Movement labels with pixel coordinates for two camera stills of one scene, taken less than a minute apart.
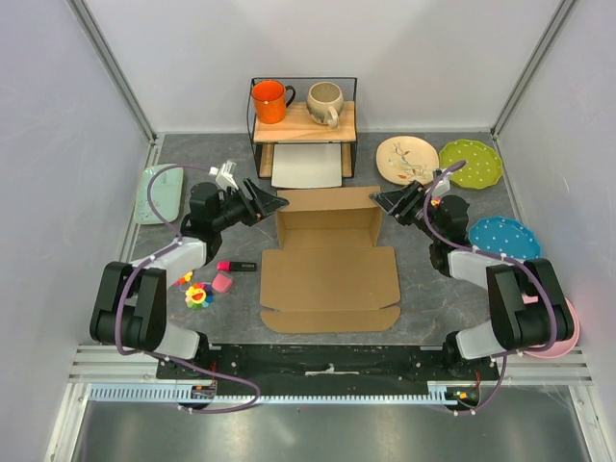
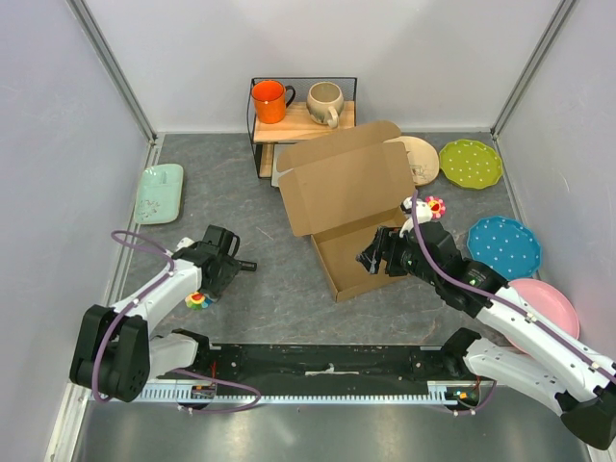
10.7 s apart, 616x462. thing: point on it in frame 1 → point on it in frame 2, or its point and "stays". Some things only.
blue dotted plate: x=504 y=235 stays
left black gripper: x=262 y=205 → x=230 y=268
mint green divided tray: x=166 y=192 stays
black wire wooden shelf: x=298 y=128 stays
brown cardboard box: x=330 y=274 → x=340 y=187
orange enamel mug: x=269 y=97 stays
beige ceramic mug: x=325 y=102 stays
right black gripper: x=401 y=202 → x=386 y=239
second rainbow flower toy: x=198 y=295 stays
